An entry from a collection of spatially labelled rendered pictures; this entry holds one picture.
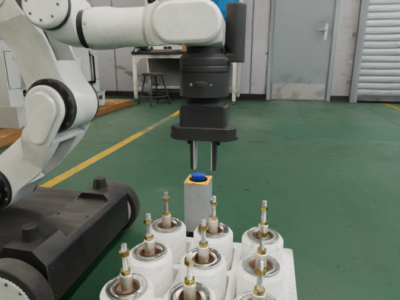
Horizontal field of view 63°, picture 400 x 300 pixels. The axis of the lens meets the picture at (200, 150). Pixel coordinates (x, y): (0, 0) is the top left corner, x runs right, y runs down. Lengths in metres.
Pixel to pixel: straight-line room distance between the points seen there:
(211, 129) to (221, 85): 0.08
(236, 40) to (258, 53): 5.01
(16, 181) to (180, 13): 0.74
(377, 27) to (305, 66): 1.11
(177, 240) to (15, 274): 0.37
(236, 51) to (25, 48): 0.59
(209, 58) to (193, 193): 0.48
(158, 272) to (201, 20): 0.49
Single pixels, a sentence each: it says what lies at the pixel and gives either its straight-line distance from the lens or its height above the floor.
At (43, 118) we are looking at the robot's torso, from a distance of 0.92.
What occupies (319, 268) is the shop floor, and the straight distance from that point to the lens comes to 1.19.
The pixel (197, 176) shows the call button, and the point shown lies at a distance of 0.94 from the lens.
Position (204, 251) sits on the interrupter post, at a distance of 0.70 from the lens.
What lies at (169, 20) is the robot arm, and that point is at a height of 0.71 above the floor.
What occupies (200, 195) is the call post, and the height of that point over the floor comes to 0.28.
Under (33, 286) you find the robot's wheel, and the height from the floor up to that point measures 0.16.
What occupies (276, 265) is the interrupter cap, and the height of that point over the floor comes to 0.25.
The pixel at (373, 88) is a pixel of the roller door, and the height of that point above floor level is 0.22.
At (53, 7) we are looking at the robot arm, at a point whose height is 0.73.
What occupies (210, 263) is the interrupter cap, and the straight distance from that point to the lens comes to 0.70.
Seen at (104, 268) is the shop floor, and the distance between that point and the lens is 1.17.
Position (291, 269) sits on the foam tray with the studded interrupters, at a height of 0.18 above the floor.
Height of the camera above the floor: 0.65
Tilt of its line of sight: 16 degrees down
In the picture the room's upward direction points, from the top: straight up
